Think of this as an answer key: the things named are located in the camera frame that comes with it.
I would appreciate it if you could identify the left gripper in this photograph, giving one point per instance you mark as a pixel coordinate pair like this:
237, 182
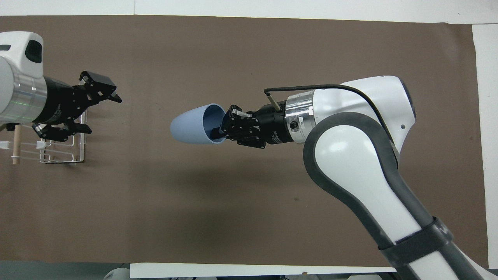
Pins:
58, 103

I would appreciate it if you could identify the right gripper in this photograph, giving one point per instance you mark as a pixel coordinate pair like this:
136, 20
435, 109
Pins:
272, 124

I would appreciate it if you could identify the light blue cup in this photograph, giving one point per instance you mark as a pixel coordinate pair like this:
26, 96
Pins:
190, 126

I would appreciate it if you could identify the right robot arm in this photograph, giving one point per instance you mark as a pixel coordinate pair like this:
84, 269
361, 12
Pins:
358, 155

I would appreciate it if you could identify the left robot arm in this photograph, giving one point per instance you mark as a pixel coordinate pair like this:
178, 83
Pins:
17, 74

